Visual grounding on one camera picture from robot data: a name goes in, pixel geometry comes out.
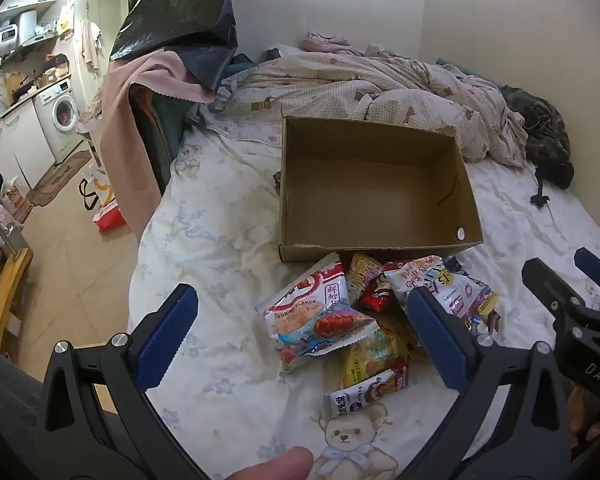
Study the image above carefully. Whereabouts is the white base cabinet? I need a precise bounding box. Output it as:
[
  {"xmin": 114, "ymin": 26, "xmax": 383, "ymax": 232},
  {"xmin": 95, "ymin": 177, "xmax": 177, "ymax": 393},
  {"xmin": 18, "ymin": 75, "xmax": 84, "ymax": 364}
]
[{"xmin": 0, "ymin": 97, "xmax": 56, "ymax": 191}]

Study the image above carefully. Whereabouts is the person's left hand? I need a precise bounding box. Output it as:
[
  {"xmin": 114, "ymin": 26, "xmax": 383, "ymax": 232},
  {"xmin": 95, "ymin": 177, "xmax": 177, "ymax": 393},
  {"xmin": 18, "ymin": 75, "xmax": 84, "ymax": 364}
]
[{"xmin": 225, "ymin": 446, "xmax": 315, "ymax": 480}]

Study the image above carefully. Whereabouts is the brown oval rug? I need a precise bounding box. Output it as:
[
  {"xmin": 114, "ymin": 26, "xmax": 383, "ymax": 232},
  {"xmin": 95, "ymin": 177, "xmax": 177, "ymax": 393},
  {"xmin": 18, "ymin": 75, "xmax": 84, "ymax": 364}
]
[{"xmin": 27, "ymin": 149, "xmax": 93, "ymax": 207}]

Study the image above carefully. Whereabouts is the white pink print snack packet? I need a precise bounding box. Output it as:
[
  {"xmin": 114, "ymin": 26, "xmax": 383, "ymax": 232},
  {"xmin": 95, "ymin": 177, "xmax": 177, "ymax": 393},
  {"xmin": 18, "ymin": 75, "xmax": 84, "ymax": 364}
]
[{"xmin": 384, "ymin": 255, "xmax": 463, "ymax": 306}]

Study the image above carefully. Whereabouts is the wooden chair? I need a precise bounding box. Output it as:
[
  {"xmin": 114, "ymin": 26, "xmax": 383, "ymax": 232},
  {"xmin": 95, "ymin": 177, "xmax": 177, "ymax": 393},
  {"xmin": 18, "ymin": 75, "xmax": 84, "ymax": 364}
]
[{"xmin": 0, "ymin": 225, "xmax": 34, "ymax": 351}]

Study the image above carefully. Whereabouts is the white washing machine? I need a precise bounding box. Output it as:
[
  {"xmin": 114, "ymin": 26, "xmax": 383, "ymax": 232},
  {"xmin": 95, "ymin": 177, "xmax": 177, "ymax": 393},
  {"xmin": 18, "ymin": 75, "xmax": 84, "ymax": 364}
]
[{"xmin": 34, "ymin": 80, "xmax": 84, "ymax": 164}]

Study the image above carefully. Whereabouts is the white floral bed sheet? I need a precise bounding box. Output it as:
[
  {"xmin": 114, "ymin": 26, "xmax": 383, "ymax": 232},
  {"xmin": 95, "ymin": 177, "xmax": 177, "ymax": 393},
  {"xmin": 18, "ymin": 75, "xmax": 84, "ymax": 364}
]
[{"xmin": 127, "ymin": 125, "xmax": 600, "ymax": 480}]

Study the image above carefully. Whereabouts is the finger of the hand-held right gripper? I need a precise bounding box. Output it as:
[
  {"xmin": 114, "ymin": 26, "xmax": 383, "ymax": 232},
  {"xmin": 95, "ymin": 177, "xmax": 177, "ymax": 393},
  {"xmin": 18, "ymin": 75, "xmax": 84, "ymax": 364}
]
[
  {"xmin": 522, "ymin": 258, "xmax": 583, "ymax": 321},
  {"xmin": 575, "ymin": 248, "xmax": 600, "ymax": 311}
]

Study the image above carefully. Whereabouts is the dark teal board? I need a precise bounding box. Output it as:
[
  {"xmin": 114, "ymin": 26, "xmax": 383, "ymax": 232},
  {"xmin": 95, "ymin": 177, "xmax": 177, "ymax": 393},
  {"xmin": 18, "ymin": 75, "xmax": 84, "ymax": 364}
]
[{"xmin": 129, "ymin": 85, "xmax": 191, "ymax": 196}]

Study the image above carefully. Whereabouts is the white water heater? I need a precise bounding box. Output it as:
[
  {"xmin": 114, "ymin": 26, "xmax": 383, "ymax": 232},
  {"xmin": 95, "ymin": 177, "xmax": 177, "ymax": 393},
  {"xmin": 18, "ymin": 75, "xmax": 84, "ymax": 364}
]
[{"xmin": 0, "ymin": 22, "xmax": 22, "ymax": 57}]

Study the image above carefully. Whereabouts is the dark grey cloth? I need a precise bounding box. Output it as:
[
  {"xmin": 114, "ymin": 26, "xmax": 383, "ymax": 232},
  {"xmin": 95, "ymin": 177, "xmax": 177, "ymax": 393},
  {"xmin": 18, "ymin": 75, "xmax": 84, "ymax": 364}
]
[{"xmin": 0, "ymin": 345, "xmax": 48, "ymax": 480}]

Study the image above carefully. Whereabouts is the red bag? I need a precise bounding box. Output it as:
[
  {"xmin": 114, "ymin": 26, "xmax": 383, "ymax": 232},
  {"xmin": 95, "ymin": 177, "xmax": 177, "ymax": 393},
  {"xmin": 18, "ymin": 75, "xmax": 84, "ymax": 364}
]
[{"xmin": 92, "ymin": 200, "xmax": 127, "ymax": 233}]

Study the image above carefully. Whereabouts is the tall white cabinet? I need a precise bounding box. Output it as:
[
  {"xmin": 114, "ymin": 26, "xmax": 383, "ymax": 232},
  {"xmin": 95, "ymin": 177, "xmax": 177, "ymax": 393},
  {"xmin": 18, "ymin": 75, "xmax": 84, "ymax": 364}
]
[{"xmin": 70, "ymin": 0, "xmax": 107, "ymax": 111}]

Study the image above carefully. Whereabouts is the black plastic bag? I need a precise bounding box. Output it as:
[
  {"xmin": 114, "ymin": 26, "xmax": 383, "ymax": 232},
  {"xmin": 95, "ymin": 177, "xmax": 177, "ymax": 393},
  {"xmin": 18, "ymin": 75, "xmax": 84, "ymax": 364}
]
[{"xmin": 109, "ymin": 0, "xmax": 238, "ymax": 92}]

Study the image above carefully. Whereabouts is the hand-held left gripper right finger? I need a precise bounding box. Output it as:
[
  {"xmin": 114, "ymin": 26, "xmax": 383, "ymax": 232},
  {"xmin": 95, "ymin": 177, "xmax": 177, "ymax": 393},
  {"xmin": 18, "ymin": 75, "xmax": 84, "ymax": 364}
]
[{"xmin": 395, "ymin": 287, "xmax": 581, "ymax": 480}]

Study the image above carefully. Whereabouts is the pink printed bag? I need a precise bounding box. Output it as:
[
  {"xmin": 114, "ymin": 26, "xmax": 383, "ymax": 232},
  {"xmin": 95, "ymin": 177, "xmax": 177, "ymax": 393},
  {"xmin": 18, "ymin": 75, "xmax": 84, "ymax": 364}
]
[{"xmin": 0, "ymin": 187, "xmax": 34, "ymax": 224}]

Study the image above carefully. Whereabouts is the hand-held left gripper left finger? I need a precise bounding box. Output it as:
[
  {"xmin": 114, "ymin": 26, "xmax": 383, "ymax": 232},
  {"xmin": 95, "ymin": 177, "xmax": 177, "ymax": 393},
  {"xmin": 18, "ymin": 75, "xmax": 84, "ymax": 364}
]
[{"xmin": 30, "ymin": 283, "xmax": 211, "ymax": 480}]

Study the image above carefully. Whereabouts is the small white brown snack packet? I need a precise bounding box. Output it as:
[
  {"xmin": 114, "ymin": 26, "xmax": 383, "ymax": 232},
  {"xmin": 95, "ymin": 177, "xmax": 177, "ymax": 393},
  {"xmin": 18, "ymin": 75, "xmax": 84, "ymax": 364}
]
[{"xmin": 323, "ymin": 366, "xmax": 411, "ymax": 418}]

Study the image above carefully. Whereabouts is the small pink garment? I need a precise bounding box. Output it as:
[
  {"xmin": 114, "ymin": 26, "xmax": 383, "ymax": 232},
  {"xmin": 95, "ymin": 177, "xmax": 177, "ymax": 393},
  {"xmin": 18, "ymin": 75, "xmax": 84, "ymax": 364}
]
[{"xmin": 300, "ymin": 31, "xmax": 367, "ymax": 56}]

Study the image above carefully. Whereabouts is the white orange shopping bag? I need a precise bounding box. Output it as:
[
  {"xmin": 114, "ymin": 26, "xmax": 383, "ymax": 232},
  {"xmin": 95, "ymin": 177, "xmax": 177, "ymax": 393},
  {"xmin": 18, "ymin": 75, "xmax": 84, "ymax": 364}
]
[{"xmin": 78, "ymin": 170, "xmax": 117, "ymax": 212}]

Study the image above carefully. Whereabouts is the beige checked quilt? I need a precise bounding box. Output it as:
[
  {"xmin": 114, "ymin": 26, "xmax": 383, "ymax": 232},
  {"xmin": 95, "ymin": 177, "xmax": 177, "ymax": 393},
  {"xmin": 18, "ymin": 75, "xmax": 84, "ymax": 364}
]
[{"xmin": 215, "ymin": 35, "xmax": 528, "ymax": 168}]

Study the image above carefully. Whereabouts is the black knotted cord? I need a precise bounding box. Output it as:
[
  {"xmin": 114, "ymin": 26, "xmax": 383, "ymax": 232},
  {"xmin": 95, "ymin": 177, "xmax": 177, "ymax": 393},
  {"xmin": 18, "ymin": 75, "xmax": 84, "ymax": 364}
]
[{"xmin": 530, "ymin": 164, "xmax": 554, "ymax": 209}]

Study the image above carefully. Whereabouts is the red candy packet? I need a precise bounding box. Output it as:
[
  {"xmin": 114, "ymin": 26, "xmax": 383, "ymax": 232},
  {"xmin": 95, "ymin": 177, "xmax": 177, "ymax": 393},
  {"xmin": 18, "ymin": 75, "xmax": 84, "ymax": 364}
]
[{"xmin": 352, "ymin": 277, "xmax": 406, "ymax": 313}]

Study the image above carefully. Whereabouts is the yellow purple snack packet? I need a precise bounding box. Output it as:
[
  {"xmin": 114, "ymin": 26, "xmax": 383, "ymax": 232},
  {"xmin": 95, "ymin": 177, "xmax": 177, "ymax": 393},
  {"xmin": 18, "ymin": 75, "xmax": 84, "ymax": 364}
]
[{"xmin": 348, "ymin": 252, "xmax": 385, "ymax": 306}]

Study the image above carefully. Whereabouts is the white red shrimp snack packet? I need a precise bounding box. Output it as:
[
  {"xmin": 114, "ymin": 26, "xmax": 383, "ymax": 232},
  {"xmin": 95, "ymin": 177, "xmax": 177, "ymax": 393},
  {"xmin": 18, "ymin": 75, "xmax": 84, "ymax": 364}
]
[{"xmin": 256, "ymin": 252, "xmax": 380, "ymax": 372}]

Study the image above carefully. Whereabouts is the brown cardboard box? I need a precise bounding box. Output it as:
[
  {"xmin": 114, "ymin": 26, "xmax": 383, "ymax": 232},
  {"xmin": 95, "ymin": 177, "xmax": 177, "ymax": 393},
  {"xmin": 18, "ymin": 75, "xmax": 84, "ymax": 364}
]
[{"xmin": 277, "ymin": 116, "xmax": 484, "ymax": 264}]

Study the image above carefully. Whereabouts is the person's right hand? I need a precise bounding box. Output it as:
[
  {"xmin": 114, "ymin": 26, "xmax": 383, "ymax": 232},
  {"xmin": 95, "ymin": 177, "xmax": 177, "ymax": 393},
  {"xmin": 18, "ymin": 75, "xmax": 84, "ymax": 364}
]
[{"xmin": 567, "ymin": 385, "xmax": 600, "ymax": 461}]

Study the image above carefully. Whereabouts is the teal pillow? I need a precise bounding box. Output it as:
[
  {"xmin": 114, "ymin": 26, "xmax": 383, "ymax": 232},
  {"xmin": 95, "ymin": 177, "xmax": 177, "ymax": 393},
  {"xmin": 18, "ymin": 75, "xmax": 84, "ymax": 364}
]
[{"xmin": 435, "ymin": 57, "xmax": 483, "ymax": 80}]

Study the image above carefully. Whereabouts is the white blue snack packet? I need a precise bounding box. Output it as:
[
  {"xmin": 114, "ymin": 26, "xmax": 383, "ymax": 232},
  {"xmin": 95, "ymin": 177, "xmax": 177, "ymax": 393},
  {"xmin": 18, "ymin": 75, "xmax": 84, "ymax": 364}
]
[{"xmin": 442, "ymin": 260, "xmax": 502, "ymax": 337}]

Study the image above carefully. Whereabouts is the camouflage jacket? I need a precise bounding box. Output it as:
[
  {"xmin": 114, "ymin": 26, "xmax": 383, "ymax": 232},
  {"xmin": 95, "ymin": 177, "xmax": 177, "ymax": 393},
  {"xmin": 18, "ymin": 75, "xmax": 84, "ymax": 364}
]
[{"xmin": 500, "ymin": 85, "xmax": 576, "ymax": 191}]

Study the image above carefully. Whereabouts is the pink draped cloth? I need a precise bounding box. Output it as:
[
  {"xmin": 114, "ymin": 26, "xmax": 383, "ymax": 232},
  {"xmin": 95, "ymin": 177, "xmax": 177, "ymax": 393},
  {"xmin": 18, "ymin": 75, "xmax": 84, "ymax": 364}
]
[{"xmin": 101, "ymin": 50, "xmax": 216, "ymax": 233}]

